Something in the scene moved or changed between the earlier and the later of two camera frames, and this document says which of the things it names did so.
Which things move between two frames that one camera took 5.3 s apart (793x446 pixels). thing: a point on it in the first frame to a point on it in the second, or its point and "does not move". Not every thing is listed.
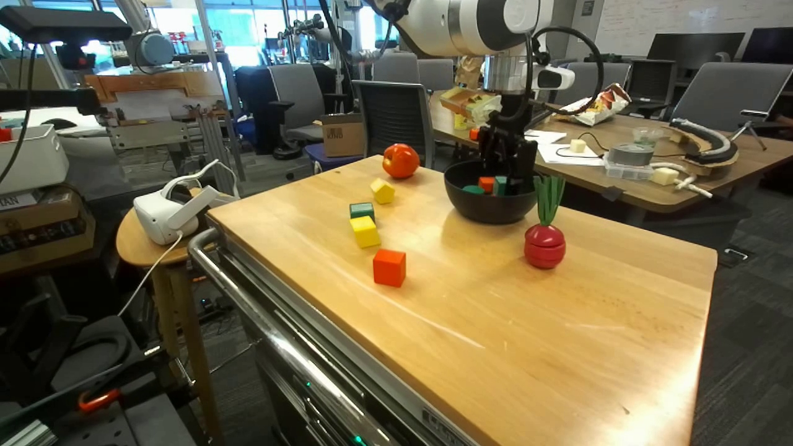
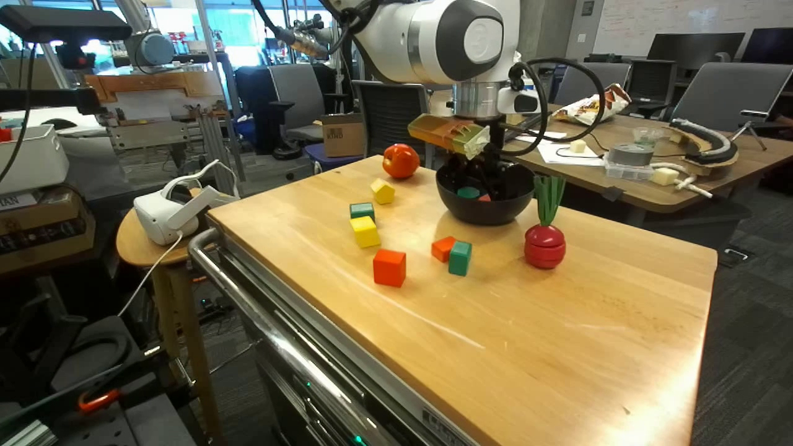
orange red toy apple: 399,159 does not move
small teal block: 475,190 to 460,259
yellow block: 364,231 does not move
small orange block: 486,185 to 442,248
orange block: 389,269 does not move
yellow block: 382,191 does not move
